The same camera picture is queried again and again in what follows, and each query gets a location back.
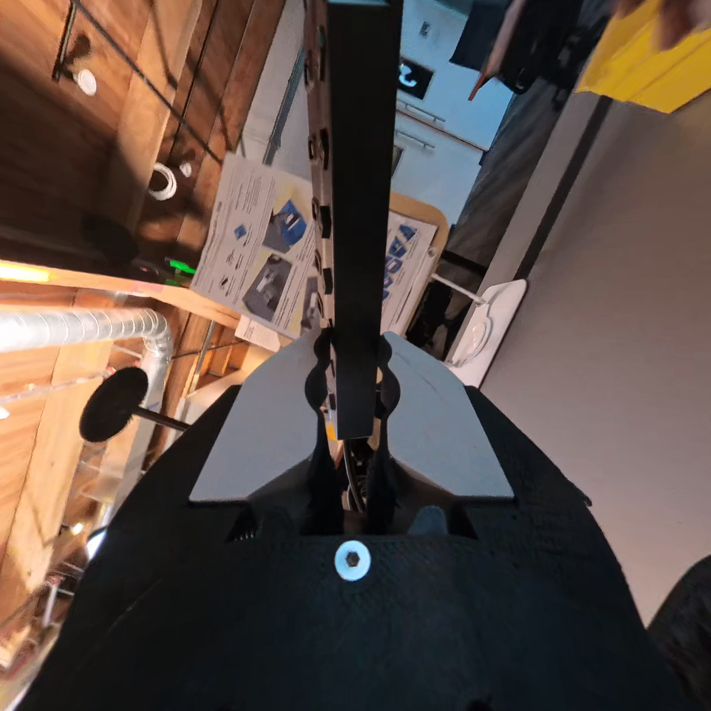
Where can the black round disc stand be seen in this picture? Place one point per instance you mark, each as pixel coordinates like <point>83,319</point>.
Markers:
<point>114,404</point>

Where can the silver air duct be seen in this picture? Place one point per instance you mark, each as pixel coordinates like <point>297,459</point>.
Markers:
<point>83,327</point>

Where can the black USB hub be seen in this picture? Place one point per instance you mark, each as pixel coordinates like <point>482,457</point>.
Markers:
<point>361,222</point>

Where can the dark wall sign white logo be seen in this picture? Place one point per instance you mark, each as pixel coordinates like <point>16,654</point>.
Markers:
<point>415,78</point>

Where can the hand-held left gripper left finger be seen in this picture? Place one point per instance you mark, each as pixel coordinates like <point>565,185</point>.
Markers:
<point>266,439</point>

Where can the yellow plastic bin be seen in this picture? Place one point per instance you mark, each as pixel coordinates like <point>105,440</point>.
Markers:
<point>639,66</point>

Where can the white ceiling lamp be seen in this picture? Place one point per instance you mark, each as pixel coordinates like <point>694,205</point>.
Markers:
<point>86,82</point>

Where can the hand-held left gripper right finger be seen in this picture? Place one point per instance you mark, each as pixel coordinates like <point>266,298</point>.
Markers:
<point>444,444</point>

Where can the green exit sign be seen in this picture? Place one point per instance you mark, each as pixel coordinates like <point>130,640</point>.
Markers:
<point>180,267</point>

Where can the printed instruction sheet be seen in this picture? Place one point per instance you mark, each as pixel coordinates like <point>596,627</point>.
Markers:
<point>255,222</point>

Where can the white board stand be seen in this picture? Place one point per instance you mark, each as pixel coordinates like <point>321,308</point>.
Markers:
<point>500,316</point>

